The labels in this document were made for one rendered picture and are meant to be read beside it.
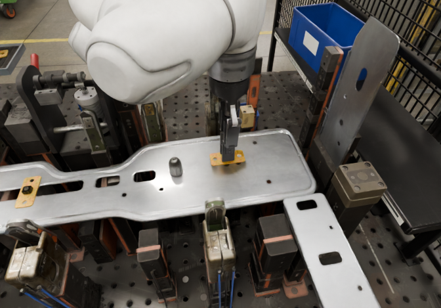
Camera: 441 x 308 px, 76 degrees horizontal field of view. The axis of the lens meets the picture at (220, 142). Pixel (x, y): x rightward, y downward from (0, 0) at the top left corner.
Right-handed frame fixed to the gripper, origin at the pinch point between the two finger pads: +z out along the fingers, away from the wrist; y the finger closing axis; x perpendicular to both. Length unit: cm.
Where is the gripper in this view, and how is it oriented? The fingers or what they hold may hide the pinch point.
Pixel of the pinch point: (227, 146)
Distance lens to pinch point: 66.2
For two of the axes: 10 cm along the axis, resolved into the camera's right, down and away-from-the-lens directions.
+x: 9.8, -1.3, 1.2
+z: 0.0, 6.9, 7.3
